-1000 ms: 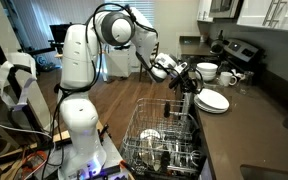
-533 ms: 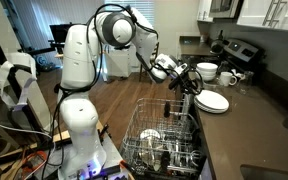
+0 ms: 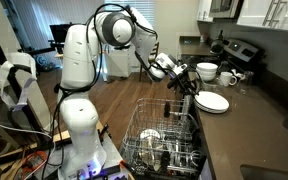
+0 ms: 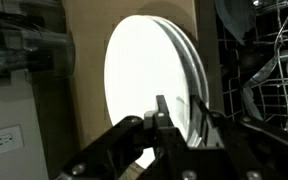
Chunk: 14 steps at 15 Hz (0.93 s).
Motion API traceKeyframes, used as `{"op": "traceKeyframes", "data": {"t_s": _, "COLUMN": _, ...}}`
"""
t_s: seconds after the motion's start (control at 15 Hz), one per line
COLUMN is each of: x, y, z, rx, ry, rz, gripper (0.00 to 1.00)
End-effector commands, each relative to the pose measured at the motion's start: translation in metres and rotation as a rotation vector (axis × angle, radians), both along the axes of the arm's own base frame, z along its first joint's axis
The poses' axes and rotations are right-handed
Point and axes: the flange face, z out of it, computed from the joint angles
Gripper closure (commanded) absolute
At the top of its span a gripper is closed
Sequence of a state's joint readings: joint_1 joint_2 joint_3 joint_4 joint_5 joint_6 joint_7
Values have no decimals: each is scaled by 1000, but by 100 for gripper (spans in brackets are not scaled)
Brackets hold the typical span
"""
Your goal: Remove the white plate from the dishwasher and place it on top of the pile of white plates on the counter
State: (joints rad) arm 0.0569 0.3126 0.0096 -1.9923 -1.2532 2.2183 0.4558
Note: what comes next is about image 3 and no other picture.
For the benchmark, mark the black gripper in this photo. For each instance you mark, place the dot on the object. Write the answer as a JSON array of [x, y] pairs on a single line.
[[179, 80]]

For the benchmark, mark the grey robot base table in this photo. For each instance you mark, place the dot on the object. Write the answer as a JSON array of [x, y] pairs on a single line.
[[112, 156]]

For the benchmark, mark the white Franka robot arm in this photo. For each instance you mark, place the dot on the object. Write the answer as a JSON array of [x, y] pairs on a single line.
[[80, 60]]

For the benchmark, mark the white ceramic bowl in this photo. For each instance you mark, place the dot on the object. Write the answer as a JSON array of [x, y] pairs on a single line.
[[206, 73], [206, 78], [206, 66]]

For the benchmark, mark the clear glass food container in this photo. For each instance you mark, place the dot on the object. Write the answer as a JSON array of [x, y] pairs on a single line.
[[215, 87]]

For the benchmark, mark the black cylindrical bottle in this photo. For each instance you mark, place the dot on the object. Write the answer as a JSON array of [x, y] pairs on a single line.
[[167, 109]]

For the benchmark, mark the white ceramic mug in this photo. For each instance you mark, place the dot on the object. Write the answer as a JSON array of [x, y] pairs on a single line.
[[225, 79]]

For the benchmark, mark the black kettle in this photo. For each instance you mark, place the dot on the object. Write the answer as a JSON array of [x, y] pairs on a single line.
[[217, 46]]

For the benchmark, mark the clear glass jar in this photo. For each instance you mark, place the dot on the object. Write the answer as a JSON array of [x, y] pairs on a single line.
[[249, 78]]

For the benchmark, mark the black steel stove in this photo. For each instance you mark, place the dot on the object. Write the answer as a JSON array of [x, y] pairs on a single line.
[[240, 50]]

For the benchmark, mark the steel microwave oven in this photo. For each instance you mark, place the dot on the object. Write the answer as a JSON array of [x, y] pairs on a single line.
[[224, 6]]

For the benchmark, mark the white window blinds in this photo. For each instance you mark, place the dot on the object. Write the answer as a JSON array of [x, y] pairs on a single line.
[[147, 10]]

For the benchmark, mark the black monitor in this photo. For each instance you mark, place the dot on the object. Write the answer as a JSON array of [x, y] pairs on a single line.
[[59, 33]]

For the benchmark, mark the narrow white wall cabinet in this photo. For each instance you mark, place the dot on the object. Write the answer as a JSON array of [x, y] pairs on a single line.
[[204, 10]]

